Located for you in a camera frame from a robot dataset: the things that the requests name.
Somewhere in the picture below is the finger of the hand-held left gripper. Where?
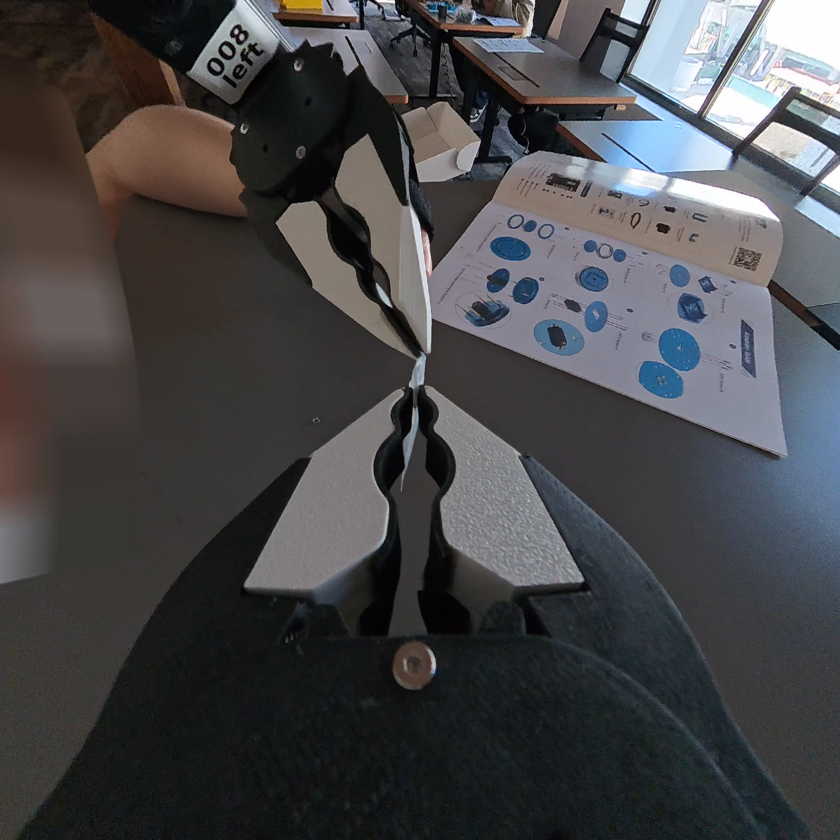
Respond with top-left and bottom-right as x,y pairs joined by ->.
274,197 -> 424,357
331,131 -> 434,355

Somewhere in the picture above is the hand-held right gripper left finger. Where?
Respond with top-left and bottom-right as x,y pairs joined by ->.
243,387 -> 405,632

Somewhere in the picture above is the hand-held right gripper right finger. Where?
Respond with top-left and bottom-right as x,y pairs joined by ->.
422,386 -> 586,626

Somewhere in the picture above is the small clear plastic bag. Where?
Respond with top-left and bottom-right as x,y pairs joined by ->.
400,354 -> 431,493

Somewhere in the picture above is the person's left forearm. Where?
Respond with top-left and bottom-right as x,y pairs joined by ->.
85,105 -> 253,217

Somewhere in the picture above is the dark grey desk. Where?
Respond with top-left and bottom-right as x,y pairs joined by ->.
0,154 -> 840,840

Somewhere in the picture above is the white cardboard box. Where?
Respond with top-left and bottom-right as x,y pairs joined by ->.
400,101 -> 484,183

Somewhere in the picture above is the black bag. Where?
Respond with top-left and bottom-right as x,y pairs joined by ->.
508,108 -> 559,156

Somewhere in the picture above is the assembly guide booklet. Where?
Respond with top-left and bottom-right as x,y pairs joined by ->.
430,150 -> 788,458

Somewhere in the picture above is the black chair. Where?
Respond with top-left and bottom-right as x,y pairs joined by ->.
731,85 -> 840,198
581,7 -> 647,83

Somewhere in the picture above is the large window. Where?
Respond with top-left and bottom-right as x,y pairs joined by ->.
620,0 -> 840,165

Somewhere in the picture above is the dark desk with cable hatch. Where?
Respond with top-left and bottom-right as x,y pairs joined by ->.
769,167 -> 840,352

